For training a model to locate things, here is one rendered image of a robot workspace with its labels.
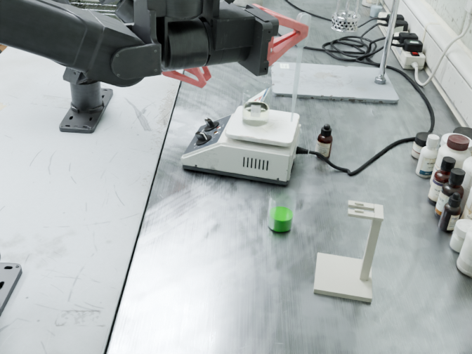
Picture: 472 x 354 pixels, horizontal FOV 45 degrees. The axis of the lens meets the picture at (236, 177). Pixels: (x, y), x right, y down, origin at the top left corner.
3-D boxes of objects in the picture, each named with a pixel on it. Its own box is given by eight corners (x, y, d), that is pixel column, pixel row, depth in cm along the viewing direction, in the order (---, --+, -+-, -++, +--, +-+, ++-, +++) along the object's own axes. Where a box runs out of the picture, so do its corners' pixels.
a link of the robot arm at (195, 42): (197, 1, 68) (142, 5, 65) (219, 15, 64) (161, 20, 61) (196, 56, 72) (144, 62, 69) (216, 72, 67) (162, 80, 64)
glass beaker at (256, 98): (274, 128, 101) (279, 87, 97) (247, 133, 99) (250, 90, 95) (260, 114, 106) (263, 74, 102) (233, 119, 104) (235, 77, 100)
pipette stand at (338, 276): (312, 293, 79) (325, 219, 72) (317, 256, 86) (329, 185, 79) (371, 303, 78) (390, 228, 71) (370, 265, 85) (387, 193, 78)
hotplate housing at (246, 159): (180, 171, 104) (180, 132, 100) (199, 138, 115) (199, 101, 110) (300, 190, 100) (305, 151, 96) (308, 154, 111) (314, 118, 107)
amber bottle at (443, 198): (451, 208, 98) (464, 165, 93) (459, 221, 95) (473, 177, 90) (430, 208, 97) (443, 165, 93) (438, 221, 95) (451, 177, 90)
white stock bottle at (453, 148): (437, 175, 107) (450, 128, 102) (465, 186, 104) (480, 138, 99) (423, 186, 104) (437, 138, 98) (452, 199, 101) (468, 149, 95)
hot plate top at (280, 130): (223, 137, 99) (223, 133, 98) (237, 108, 109) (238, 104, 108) (291, 147, 97) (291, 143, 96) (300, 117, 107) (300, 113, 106)
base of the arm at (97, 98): (112, 60, 126) (80, 57, 126) (89, 97, 109) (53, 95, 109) (114, 92, 131) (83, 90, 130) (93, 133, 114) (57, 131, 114)
